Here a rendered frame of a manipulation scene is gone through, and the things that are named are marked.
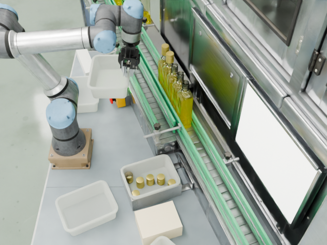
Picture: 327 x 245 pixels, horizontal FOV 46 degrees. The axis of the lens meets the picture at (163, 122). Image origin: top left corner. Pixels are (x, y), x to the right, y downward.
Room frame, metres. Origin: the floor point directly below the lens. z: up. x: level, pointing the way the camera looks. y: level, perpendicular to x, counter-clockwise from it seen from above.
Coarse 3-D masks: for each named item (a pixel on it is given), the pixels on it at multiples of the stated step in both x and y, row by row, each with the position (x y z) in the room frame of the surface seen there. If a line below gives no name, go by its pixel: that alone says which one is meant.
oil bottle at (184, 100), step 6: (180, 90) 1.19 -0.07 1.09; (180, 96) 1.17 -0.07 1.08; (186, 96) 1.16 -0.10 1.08; (192, 96) 1.17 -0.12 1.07; (180, 102) 1.16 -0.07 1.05; (186, 102) 1.16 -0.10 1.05; (192, 102) 1.17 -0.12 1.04; (180, 108) 1.16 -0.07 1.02; (186, 108) 1.16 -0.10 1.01; (180, 114) 1.16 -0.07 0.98; (186, 114) 1.16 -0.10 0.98; (186, 120) 1.16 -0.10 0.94; (186, 126) 1.16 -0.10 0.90
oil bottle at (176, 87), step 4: (176, 80) 1.25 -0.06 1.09; (172, 84) 1.25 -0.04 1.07; (176, 84) 1.23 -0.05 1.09; (180, 84) 1.23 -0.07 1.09; (172, 88) 1.25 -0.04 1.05; (176, 88) 1.22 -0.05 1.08; (180, 88) 1.21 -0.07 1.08; (172, 92) 1.25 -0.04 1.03; (176, 92) 1.21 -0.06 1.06; (172, 96) 1.24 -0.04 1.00; (176, 96) 1.21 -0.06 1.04; (172, 100) 1.24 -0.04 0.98; (176, 100) 1.21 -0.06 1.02; (172, 104) 1.24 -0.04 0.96; (176, 104) 1.21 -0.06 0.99
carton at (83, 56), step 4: (76, 52) 1.83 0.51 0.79; (80, 52) 1.81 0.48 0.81; (84, 52) 1.81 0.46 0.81; (88, 52) 1.81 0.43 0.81; (80, 56) 1.77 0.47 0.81; (84, 56) 1.77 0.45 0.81; (88, 56) 1.77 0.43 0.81; (80, 60) 1.74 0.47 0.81; (84, 60) 1.74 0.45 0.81; (88, 60) 1.74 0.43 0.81; (80, 64) 1.76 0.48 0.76; (84, 64) 1.70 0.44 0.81; (88, 64) 1.70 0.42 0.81; (84, 68) 1.67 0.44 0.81; (88, 68) 1.67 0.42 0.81; (84, 72) 1.67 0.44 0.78; (88, 72) 1.63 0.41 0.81
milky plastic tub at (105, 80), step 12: (96, 60) 1.37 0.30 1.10; (108, 60) 1.38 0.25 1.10; (96, 72) 1.33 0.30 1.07; (108, 72) 1.35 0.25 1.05; (120, 72) 1.35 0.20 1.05; (96, 84) 1.27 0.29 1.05; (108, 84) 1.27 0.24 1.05; (120, 84) 1.27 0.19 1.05; (96, 96) 1.18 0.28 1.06; (108, 96) 1.18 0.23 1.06; (120, 96) 1.18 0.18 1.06
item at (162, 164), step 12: (156, 156) 1.04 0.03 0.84; (168, 156) 1.04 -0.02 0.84; (132, 168) 0.99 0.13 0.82; (144, 168) 1.00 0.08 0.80; (156, 168) 1.02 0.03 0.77; (168, 168) 1.00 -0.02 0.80; (144, 180) 0.96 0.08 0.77; (156, 180) 0.96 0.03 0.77; (180, 180) 0.91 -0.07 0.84; (144, 192) 0.89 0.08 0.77; (156, 192) 0.85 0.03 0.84
